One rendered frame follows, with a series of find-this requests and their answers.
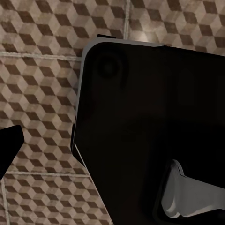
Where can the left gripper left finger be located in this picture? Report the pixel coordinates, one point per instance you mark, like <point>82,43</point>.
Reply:
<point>11,140</point>

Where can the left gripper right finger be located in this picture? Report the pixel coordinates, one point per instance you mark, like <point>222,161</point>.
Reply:
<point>217,139</point>

